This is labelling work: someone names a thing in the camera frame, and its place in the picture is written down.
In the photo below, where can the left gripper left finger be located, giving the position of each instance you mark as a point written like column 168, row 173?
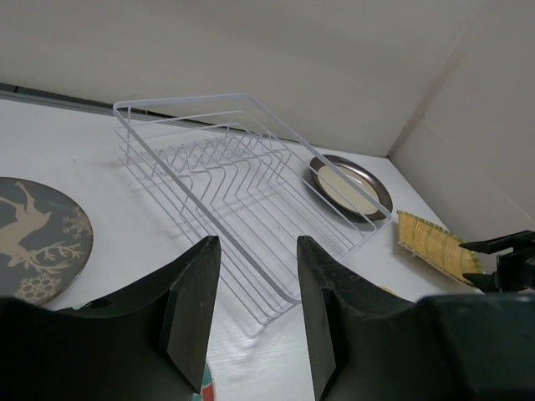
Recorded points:
column 146, row 341

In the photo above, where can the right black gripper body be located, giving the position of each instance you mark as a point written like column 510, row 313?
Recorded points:
column 516, row 271

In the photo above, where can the yellow woven bamboo plate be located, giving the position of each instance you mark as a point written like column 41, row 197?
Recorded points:
column 437, row 246

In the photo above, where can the white wire dish rack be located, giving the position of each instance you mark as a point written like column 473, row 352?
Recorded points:
column 224, row 165

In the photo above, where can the red and teal plate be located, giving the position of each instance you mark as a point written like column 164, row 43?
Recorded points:
column 207, row 392

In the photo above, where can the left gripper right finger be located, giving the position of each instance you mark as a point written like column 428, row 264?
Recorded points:
column 365, row 343

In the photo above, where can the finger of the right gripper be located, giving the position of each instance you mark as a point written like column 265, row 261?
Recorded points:
column 484, row 282
column 519, row 242

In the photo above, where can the dark rimmed cream plate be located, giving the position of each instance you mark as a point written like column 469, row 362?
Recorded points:
column 351, row 189

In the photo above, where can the grey deer pattern plate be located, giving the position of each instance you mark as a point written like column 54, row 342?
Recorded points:
column 46, row 241

